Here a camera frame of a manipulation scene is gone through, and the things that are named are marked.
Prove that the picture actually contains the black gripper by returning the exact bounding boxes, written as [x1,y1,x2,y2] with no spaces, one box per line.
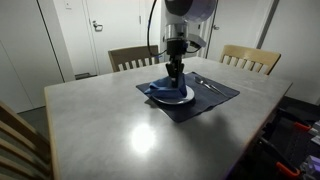
[165,38,187,88]

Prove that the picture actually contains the blue microfibre towel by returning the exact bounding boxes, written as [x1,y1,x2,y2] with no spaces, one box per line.
[143,71,188,100]

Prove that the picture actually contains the white round plate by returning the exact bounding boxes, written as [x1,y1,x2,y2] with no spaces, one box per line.
[150,84,196,106]

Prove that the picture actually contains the silver metal spoon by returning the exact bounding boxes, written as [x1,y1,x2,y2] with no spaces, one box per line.
[194,75,221,95]

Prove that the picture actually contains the dark blue woven placemat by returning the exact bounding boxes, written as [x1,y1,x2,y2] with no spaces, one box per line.
[135,71,241,124]

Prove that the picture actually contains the brown wooden chair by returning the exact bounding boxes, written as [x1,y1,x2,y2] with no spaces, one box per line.
[107,44,161,73]

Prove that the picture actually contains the light wooden chair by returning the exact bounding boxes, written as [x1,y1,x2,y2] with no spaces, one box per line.
[218,44,282,76]

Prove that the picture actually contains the black perforated panel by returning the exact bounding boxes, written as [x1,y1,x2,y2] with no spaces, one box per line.
[283,128,311,159]

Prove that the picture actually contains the white purple plastic object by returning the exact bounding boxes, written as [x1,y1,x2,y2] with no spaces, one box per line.
[304,154,320,176]

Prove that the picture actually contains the slatted wooden chair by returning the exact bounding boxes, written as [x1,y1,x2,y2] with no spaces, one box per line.
[0,99,54,180]

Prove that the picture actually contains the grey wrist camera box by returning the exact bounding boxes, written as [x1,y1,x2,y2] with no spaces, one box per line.
[186,32,208,50]

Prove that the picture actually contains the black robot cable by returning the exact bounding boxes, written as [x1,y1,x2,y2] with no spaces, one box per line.
[146,0,169,58]

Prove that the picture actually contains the white door with lever handle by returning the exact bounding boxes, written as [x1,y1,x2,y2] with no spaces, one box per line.
[82,0,148,76]

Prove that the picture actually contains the silver lever door handle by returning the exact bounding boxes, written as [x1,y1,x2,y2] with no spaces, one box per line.
[92,20,104,33]

